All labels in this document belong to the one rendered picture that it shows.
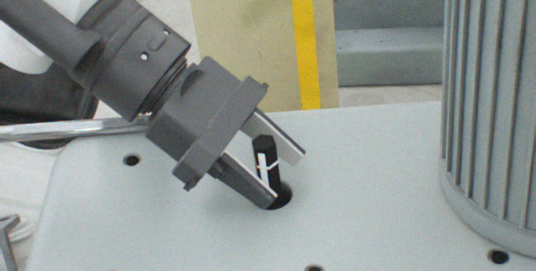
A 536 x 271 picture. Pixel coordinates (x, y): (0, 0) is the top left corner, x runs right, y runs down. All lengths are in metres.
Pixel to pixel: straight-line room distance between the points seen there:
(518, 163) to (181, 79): 0.28
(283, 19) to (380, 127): 1.93
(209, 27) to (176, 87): 2.05
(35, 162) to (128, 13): 0.52
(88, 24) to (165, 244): 0.20
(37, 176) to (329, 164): 0.52
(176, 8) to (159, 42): 3.76
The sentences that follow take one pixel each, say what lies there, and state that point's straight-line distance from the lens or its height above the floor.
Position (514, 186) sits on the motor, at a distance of 0.76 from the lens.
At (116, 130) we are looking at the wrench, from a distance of 0.94.
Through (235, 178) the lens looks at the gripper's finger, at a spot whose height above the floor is 1.93.
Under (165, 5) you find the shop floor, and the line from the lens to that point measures 4.60.
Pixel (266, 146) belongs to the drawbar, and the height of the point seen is 1.96.
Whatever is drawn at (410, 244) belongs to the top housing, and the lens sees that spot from 0.81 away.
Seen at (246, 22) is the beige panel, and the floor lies 0.88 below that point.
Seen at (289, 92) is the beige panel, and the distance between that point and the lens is 2.99.
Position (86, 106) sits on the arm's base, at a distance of 1.28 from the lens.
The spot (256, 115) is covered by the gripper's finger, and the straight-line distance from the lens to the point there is 0.84.
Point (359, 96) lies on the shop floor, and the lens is 3.91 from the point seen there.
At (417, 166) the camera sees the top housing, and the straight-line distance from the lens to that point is 0.87.
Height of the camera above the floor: 2.50
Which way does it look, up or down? 41 degrees down
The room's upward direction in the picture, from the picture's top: 7 degrees counter-clockwise
